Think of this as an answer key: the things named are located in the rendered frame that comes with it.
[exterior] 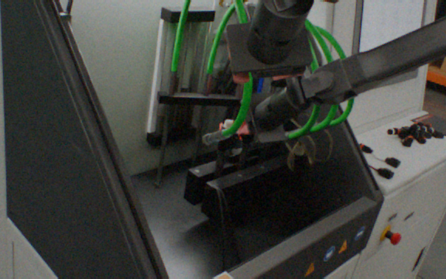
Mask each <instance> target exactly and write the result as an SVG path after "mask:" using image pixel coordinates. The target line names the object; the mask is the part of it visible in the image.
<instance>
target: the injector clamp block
mask: <svg viewBox="0 0 446 279"><path fill-rule="evenodd" d="M280 145H281V144H280ZM280 145H279V146H276V147H273V148H272V149H269V152H268V156H267V159H266V161H265V162H262V163H260V164H258V162H259V156H260V153H261V151H260V152H258V153H254V154H252V155H249V156H248V158H247V161H246V165H245V168H244V169H242V170H239V171H237V170H238V164H239V160H240V159H238V160H234V161H232V162H228V161H227V160H226V161H225V165H224V170H223V175H222V177H220V178H218V179H215V180H213V179H214V172H215V168H216V162H217V161H213V162H210V163H208V164H205V165H202V166H199V167H192V168H191V169H189V170H188V174H187V183H186V187H185V192H184V199H186V200H187V201H189V202H190V203H191V204H192V205H197V204H200V203H202V202H203V204H202V208H201V212H202V213H203V214H205V215H206V216H207V217H208V218H209V219H215V218H217V217H219V216H221V208H220V202H219V198H218V193H217V190H215V189H213V190H211V191H210V196H208V193H207V194H205V191H204V189H205V188H207V187H209V186H212V185H215V186H218V187H220V188H221V190H222V191H223V192H224V196H225V199H226V202H227V205H228V210H229V213H230V216H231V219H232V221H234V222H235V223H237V224H238V225H239V226H241V228H242V227H244V226H247V225H248V224H250V223H252V222H254V221H256V220H257V219H260V218H262V217H264V216H267V215H268V212H269V207H270V203H271V201H272V198H273V193H274V192H276V191H279V190H281V189H283V188H286V187H288V186H290V185H292V184H296V183H298V182H300V181H301V179H302V176H303V173H304V168H305V166H306V163H307V155H306V154H305V153H304V154H303V155H296V154H295V153H294V152H293V153H294V161H293V167H294V170H293V171H291V170H290V168H289V167H288V164H287V160H288V157H289V155H290V153H289V149H288V147H287V150H286V154H284V155H281V156H279V157H278V153H279V151H280Z"/></svg>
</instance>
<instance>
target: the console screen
mask: <svg viewBox="0 0 446 279"><path fill-rule="evenodd" d="M426 11H427V0H357V1H356V10H355V27H354V32H353V37H352V54H354V53H358V52H361V51H365V50H370V49H372V48H374V47H377V46H378V45H380V44H383V43H385V42H389V41H391V40H394V39H396V38H398V37H400V36H402V35H404V34H407V33H409V32H411V31H414V30H415V29H418V28H420V27H422V26H424V23H425V16H426ZM418 71H419V68H417V69H415V70H412V71H409V72H407V73H405V74H401V75H400V76H398V77H395V78H393V79H391V80H389V81H384V82H383V83H381V84H379V85H378V86H376V87H374V88H379V87H382V86H386V85H389V84H394V83H396V82H400V81H405V80H409V79H412V78H417V77H418ZM372 89H373V88H372Z"/></svg>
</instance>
